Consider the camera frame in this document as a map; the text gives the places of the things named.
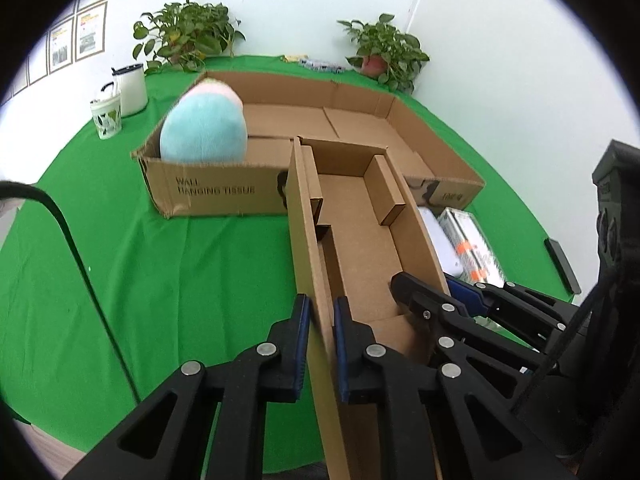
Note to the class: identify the white plastic device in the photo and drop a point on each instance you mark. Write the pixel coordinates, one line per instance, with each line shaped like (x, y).
(435, 240)

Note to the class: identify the pastel plush toy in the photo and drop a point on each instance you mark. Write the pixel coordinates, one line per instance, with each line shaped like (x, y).
(200, 130)

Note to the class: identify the large cardboard box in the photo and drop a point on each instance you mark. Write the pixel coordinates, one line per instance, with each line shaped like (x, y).
(220, 190)

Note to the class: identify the small printed packet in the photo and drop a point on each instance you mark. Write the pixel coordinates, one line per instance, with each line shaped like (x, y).
(320, 65)

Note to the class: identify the green patterned cup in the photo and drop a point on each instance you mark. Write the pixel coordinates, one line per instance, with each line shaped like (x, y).
(107, 120)

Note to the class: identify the yellow packet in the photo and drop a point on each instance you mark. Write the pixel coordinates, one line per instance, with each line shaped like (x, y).
(292, 58)

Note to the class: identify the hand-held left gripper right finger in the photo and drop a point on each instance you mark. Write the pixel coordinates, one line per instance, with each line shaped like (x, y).
(342, 350)

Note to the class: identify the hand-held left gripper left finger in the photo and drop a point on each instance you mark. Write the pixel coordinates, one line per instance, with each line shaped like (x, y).
(301, 345)

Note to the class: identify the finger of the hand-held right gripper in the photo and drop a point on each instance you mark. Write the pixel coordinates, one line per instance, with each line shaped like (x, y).
(415, 300)
(462, 292)

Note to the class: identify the black phone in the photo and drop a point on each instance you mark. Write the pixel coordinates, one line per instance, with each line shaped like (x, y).
(562, 265)

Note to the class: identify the potted plant in red pot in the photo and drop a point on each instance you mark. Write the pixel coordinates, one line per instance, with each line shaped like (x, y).
(385, 45)

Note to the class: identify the narrow cardboard box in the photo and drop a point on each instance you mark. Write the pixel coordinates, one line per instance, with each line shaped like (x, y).
(360, 240)

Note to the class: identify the bushy potted plant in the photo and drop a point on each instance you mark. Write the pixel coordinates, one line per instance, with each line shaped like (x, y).
(190, 30)

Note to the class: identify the green and white medicine box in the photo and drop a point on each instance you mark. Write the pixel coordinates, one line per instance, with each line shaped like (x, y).
(470, 240)

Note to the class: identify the white kettle with black lid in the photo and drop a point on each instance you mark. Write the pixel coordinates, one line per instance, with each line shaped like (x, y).
(132, 90)

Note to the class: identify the group of framed wall certificates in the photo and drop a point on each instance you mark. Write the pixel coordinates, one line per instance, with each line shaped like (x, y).
(90, 30)

